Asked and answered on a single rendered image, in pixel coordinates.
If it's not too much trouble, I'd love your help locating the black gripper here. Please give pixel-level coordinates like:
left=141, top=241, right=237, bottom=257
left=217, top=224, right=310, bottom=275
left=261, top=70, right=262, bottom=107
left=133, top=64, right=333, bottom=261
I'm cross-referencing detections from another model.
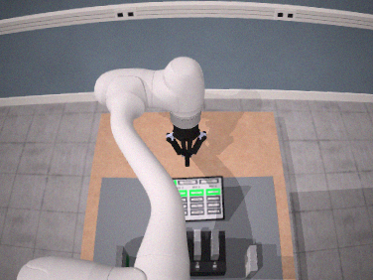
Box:
left=167, top=124, right=206, bottom=167

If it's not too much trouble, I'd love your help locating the grey flat mat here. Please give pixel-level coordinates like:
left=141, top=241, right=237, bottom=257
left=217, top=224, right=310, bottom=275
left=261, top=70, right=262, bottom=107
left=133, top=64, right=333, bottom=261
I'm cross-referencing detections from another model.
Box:
left=93, top=176, right=283, bottom=280

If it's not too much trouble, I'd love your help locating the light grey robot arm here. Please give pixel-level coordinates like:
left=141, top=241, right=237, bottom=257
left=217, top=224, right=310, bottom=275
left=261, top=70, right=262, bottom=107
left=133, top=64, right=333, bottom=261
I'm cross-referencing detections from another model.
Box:
left=17, top=57, right=204, bottom=280

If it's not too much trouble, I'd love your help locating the white hard drive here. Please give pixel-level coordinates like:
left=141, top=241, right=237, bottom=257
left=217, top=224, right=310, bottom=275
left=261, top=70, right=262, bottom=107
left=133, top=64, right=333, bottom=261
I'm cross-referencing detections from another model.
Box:
left=115, top=245, right=130, bottom=267
left=193, top=230, right=201, bottom=260
left=210, top=229, right=219, bottom=260
left=244, top=245, right=258, bottom=279

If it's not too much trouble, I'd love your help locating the black drive dock housing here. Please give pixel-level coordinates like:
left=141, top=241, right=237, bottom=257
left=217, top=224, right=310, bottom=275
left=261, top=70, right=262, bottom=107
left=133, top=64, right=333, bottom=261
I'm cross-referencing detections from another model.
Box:
left=186, top=231, right=226, bottom=276

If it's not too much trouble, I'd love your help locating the black-framed status screen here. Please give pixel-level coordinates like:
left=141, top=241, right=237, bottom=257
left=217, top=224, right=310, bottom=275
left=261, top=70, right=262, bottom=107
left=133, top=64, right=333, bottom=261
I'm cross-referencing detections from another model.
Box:
left=172, top=176, right=225, bottom=221

